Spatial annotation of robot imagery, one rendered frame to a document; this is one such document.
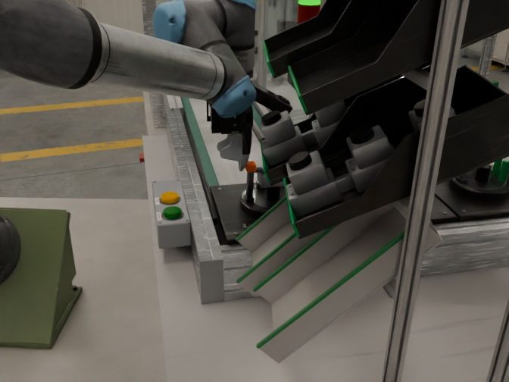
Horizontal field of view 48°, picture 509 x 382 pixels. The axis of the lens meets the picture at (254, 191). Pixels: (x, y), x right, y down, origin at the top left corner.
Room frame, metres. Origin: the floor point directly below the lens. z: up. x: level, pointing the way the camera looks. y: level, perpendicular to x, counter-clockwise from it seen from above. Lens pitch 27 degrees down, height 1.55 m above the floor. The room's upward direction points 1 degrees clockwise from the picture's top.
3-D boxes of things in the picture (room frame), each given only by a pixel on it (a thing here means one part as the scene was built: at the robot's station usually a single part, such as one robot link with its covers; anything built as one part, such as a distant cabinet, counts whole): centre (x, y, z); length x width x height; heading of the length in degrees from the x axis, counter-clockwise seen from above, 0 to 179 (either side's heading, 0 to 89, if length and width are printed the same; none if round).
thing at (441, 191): (1.19, -0.53, 1.01); 0.24 x 0.24 x 0.13; 13
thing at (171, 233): (1.12, 0.19, 0.93); 0.21 x 0.07 x 0.06; 13
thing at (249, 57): (1.06, 0.04, 1.29); 0.08 x 0.08 x 0.05
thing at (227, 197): (1.08, -0.04, 0.96); 0.24 x 0.24 x 0.02; 13
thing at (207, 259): (1.32, 0.17, 0.91); 0.89 x 0.06 x 0.11; 13
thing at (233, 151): (1.05, 0.04, 1.11); 0.06 x 0.03 x 0.09; 103
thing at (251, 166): (1.07, 0.00, 1.04); 0.04 x 0.02 x 0.08; 103
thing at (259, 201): (1.08, -0.04, 0.98); 0.14 x 0.14 x 0.02
